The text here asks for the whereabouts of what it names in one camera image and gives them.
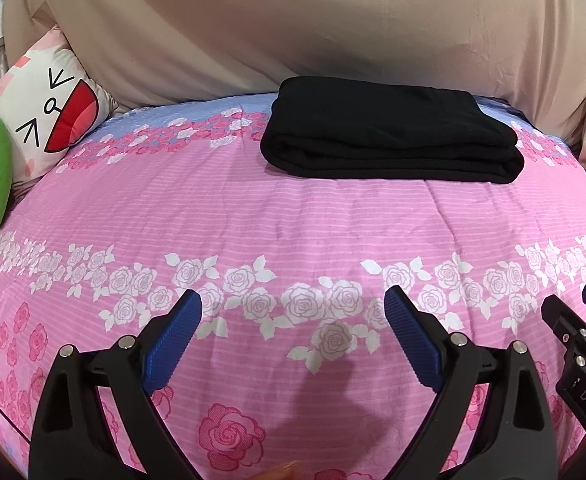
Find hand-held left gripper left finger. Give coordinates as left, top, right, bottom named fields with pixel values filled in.
left=28, top=289, right=204, bottom=480

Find black pants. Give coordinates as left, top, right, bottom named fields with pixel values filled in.
left=260, top=76, right=525, bottom=184

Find beige hanging cloth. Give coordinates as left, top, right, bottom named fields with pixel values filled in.
left=0, top=0, right=586, bottom=146

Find person's left hand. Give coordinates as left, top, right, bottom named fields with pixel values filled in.
left=253, top=461, right=301, bottom=480

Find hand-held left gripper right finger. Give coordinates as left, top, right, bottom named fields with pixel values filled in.
left=384, top=285, right=558, bottom=480

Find white cartoon face pillow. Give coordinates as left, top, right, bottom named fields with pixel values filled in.
left=0, top=27, right=120, bottom=196

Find pink floral bedsheet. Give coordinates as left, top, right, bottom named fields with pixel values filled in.
left=0, top=92, right=586, bottom=480

